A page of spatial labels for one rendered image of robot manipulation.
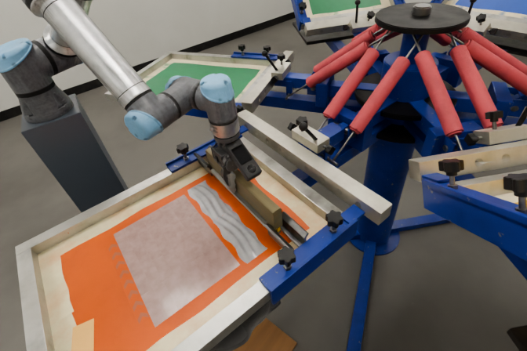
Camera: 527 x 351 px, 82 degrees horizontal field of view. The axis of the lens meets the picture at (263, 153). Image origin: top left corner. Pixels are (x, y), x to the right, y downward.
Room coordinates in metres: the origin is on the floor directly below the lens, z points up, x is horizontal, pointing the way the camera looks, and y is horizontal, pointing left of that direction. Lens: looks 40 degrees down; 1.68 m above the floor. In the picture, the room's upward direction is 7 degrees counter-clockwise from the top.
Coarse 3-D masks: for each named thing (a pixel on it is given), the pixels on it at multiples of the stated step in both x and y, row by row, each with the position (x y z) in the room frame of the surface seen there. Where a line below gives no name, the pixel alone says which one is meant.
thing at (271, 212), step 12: (216, 168) 0.74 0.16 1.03; (240, 180) 0.63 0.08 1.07; (240, 192) 0.63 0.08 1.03; (252, 192) 0.58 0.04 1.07; (252, 204) 0.58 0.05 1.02; (264, 204) 0.53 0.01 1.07; (276, 204) 0.52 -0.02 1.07; (264, 216) 0.53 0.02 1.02; (276, 216) 0.50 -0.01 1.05; (276, 228) 0.50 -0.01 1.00
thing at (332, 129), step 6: (330, 126) 0.88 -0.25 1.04; (336, 126) 0.87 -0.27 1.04; (324, 132) 0.85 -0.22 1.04; (330, 132) 0.84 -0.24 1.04; (336, 132) 0.84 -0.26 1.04; (342, 132) 0.85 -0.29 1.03; (330, 138) 0.82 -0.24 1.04; (336, 138) 0.83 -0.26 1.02; (342, 138) 0.85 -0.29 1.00; (300, 144) 0.80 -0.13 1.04
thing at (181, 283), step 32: (256, 224) 0.56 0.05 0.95; (160, 256) 0.49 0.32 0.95; (192, 256) 0.48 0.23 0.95; (224, 256) 0.46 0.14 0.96; (160, 288) 0.40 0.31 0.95; (192, 288) 0.38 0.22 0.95; (224, 288) 0.37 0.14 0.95; (96, 320) 0.34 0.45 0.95; (128, 320) 0.33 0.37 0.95; (160, 320) 0.32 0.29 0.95
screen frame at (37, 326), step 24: (168, 168) 0.82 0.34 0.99; (192, 168) 0.83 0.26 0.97; (264, 168) 0.78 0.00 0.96; (144, 192) 0.73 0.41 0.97; (312, 192) 0.62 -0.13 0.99; (96, 216) 0.65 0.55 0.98; (48, 240) 0.57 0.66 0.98; (24, 264) 0.50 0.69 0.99; (24, 288) 0.42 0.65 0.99; (264, 288) 0.34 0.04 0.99; (24, 312) 0.36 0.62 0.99; (240, 312) 0.30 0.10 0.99; (48, 336) 0.31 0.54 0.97; (192, 336) 0.26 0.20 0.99; (216, 336) 0.26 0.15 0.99
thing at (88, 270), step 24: (144, 216) 0.64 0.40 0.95; (168, 216) 0.63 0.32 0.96; (192, 216) 0.62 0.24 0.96; (96, 240) 0.58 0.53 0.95; (120, 240) 0.56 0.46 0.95; (144, 240) 0.55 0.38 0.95; (168, 240) 0.54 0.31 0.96; (72, 264) 0.50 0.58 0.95; (96, 264) 0.49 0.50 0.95; (144, 264) 0.47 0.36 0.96; (72, 288) 0.43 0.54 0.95; (96, 288) 0.42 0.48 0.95
